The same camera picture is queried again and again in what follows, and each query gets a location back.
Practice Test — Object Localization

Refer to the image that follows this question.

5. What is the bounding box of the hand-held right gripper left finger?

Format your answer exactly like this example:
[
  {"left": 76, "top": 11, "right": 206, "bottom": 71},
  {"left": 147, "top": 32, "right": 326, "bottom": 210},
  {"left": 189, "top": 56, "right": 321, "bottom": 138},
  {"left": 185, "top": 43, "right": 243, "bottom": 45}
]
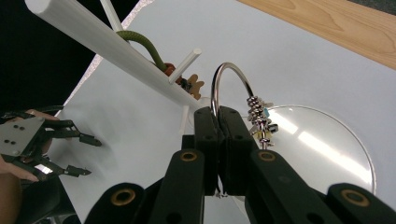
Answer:
[{"left": 181, "top": 105, "right": 219, "bottom": 198}]

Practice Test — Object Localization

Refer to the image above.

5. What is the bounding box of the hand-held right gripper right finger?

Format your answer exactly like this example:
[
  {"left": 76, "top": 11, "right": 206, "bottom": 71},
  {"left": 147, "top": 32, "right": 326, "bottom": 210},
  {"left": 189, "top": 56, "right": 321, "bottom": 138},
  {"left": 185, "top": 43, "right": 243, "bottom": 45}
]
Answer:
[{"left": 217, "top": 105, "right": 260, "bottom": 198}]

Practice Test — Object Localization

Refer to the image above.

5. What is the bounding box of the metal key ring blue tag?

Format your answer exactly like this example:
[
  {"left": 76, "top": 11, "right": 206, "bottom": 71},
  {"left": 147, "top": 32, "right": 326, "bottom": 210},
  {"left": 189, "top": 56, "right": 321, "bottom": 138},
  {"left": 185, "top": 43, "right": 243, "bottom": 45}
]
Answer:
[{"left": 210, "top": 62, "right": 280, "bottom": 199}]

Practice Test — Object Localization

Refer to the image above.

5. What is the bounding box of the white key rack stand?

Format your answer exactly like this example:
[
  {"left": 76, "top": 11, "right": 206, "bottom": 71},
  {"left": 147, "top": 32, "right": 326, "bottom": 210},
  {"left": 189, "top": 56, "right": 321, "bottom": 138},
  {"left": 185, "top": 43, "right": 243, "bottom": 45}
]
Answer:
[{"left": 23, "top": 0, "right": 376, "bottom": 196}]

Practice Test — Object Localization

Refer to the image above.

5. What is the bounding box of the green cord keychain wooden charm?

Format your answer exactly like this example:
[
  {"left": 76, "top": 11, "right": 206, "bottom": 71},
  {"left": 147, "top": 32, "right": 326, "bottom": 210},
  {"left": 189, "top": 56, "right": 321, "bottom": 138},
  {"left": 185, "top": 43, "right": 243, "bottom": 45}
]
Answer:
[{"left": 116, "top": 29, "right": 205, "bottom": 101}]

